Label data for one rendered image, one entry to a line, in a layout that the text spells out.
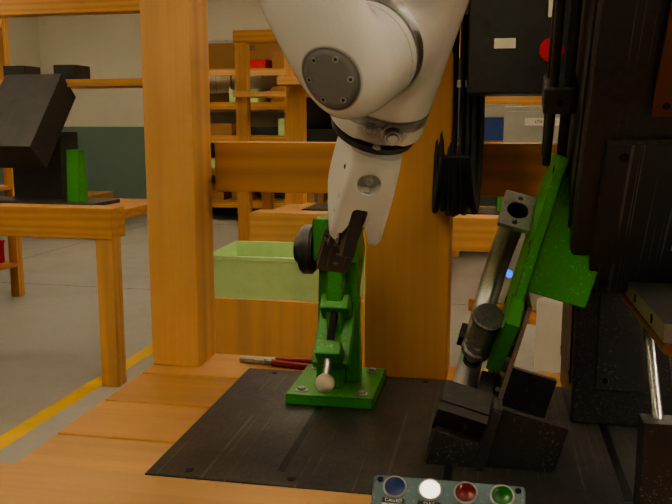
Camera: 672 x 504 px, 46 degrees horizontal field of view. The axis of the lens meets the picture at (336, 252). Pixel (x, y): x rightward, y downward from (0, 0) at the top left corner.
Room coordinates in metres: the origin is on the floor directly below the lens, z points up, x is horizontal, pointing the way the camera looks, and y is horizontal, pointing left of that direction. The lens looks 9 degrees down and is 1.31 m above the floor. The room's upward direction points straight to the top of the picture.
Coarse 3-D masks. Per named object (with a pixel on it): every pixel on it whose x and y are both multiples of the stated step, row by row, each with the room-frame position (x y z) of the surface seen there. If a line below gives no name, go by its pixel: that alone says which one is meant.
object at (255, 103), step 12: (252, 60) 10.80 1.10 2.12; (264, 60) 10.77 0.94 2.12; (276, 60) 10.77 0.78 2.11; (216, 72) 10.82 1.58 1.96; (228, 72) 10.78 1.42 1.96; (252, 72) 10.71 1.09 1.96; (264, 72) 10.67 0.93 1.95; (276, 72) 10.64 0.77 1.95; (216, 108) 10.82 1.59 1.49; (228, 108) 10.78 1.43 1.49; (252, 108) 10.71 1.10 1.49; (264, 108) 10.67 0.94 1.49; (276, 108) 10.64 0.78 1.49; (216, 132) 10.95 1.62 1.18; (228, 132) 10.89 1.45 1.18; (216, 192) 10.95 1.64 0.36; (228, 192) 11.10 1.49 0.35; (252, 192) 10.84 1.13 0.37; (216, 204) 10.83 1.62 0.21; (228, 204) 10.79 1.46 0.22; (252, 204) 10.71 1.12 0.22; (276, 204) 10.64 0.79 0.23
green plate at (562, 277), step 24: (552, 168) 0.92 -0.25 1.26; (552, 192) 0.89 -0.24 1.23; (552, 216) 0.90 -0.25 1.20; (528, 240) 0.94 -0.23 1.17; (552, 240) 0.90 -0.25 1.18; (528, 264) 0.90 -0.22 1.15; (552, 264) 0.90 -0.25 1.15; (576, 264) 0.90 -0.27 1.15; (528, 288) 0.91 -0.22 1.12; (552, 288) 0.90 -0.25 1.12; (576, 288) 0.90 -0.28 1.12
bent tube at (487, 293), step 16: (512, 192) 1.01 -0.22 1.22; (512, 208) 1.01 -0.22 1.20; (528, 208) 0.99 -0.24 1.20; (512, 224) 0.97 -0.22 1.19; (528, 224) 0.97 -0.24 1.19; (496, 240) 1.03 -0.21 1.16; (512, 240) 1.01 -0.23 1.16; (496, 256) 1.04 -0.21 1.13; (496, 272) 1.05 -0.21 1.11; (480, 288) 1.06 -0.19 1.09; (496, 288) 1.05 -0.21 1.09; (496, 304) 1.05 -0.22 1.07; (464, 368) 0.97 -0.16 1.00; (480, 368) 0.98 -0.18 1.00; (464, 384) 0.95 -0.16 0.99
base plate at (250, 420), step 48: (240, 384) 1.22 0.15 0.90; (288, 384) 1.22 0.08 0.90; (384, 384) 1.22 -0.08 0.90; (432, 384) 1.22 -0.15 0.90; (192, 432) 1.02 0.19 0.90; (240, 432) 1.02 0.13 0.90; (288, 432) 1.02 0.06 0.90; (336, 432) 1.02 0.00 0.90; (384, 432) 1.02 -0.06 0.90; (576, 432) 1.02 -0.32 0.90; (624, 432) 1.02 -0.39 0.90; (240, 480) 0.87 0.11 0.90; (288, 480) 0.87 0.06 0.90; (336, 480) 0.87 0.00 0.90; (480, 480) 0.87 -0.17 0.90; (528, 480) 0.87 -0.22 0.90; (576, 480) 0.87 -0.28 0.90; (624, 480) 0.87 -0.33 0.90
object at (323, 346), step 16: (320, 304) 1.16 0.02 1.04; (336, 304) 1.15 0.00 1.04; (320, 320) 1.17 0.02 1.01; (336, 320) 1.15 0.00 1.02; (352, 320) 1.17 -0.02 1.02; (320, 336) 1.15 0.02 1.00; (336, 336) 1.15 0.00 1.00; (352, 336) 1.15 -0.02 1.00; (320, 352) 1.11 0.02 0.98; (336, 352) 1.10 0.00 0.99
